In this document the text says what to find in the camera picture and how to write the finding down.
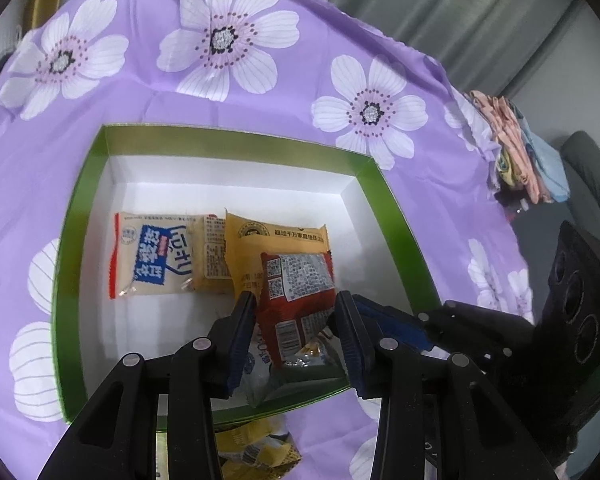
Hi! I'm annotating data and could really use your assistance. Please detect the grey armchair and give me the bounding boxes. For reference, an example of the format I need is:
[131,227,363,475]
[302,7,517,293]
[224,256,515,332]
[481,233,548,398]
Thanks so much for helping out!
[505,130,600,261]

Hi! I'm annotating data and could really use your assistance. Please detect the gold green snack packet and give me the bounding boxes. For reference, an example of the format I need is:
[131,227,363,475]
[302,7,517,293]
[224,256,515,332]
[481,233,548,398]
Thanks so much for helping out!
[214,417,303,480]

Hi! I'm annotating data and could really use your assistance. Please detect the stack of folded clothes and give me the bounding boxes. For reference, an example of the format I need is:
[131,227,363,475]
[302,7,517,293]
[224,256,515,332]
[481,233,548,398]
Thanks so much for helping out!
[462,89,572,208]

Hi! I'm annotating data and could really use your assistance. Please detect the blue white snack packet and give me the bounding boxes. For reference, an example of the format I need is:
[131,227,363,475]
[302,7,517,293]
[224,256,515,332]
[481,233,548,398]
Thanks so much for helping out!
[107,211,197,301]

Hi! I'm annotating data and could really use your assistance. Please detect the purple floral sheet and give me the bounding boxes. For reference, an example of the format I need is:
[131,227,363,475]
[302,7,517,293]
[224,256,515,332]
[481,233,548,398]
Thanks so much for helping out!
[0,0,536,480]

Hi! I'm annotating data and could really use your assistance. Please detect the clear cracker packet white label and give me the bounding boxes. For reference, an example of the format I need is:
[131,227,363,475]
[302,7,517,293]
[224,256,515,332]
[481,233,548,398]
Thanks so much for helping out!
[187,213,233,293]

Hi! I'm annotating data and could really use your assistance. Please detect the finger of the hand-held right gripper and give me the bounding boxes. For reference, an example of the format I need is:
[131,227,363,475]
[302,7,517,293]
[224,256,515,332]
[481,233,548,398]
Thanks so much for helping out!
[354,295,481,353]
[420,299,537,367]

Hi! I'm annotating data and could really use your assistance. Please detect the green cardboard box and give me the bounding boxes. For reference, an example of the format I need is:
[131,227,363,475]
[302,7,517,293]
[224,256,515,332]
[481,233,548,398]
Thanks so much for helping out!
[51,122,443,423]

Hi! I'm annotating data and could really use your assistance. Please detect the red snack packet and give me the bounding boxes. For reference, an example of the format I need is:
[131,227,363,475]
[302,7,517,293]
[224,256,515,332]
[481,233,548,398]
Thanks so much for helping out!
[259,251,337,371]

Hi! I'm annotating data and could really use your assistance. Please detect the small shiny snack packet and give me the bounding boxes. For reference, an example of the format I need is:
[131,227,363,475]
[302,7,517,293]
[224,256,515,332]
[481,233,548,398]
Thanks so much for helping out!
[285,327,343,368]

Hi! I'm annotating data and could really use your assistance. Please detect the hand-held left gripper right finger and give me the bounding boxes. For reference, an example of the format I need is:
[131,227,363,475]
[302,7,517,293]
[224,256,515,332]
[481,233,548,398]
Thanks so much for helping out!
[332,291,556,480]

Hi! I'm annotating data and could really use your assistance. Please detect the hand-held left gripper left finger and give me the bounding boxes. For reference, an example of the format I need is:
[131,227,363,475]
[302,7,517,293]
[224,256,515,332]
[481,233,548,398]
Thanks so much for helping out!
[36,291,258,480]

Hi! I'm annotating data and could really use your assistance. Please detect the yellow snack packet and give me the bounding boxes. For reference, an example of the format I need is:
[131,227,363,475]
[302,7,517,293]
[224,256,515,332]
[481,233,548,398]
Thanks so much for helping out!
[223,207,337,306]

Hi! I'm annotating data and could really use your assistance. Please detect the grey curtain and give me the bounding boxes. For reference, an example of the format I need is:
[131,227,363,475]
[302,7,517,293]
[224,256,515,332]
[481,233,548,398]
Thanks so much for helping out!
[260,0,596,106]

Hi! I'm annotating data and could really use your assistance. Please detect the white packet blue print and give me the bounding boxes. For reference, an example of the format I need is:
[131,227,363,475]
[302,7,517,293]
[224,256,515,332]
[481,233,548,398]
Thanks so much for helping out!
[237,337,281,408]

